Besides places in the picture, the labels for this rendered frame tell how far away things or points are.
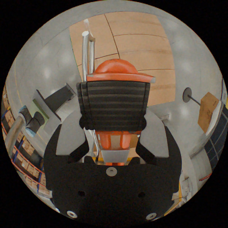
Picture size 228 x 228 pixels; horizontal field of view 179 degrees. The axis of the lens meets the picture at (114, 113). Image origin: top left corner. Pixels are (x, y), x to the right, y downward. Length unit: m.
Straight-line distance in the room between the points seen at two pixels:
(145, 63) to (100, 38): 0.48
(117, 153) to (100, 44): 0.79
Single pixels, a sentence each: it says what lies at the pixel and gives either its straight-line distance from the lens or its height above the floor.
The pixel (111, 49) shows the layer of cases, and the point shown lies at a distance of 0.78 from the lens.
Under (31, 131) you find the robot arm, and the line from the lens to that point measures 0.94.
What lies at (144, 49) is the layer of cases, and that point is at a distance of 0.83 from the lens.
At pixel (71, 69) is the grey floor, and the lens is 1.49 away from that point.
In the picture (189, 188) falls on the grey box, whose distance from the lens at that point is 1.46.
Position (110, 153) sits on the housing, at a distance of 0.19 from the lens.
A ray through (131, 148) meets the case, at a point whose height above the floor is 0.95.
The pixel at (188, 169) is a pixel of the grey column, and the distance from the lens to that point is 1.49.
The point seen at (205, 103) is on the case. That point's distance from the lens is 1.50.
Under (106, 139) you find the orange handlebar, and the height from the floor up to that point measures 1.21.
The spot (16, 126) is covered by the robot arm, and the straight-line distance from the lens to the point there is 0.81.
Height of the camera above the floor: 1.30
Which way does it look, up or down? 57 degrees down
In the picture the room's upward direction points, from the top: 180 degrees clockwise
